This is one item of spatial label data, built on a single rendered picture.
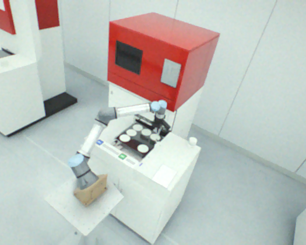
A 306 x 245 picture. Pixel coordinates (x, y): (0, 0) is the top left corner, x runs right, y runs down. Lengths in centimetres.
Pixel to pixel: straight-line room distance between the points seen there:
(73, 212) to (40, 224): 99
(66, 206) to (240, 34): 275
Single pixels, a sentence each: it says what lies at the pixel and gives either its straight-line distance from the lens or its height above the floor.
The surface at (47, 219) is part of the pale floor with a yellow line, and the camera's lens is 284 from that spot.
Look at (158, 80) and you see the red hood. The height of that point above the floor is 147.
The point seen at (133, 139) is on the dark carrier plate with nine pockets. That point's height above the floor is 90.
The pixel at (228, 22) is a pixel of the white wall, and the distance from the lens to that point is 336.
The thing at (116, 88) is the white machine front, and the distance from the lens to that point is 252.
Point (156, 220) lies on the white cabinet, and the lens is 223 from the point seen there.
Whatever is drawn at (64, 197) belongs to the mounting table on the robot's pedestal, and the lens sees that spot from 195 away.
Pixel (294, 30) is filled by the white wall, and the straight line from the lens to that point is 324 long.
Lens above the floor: 242
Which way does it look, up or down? 37 degrees down
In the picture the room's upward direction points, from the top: 11 degrees clockwise
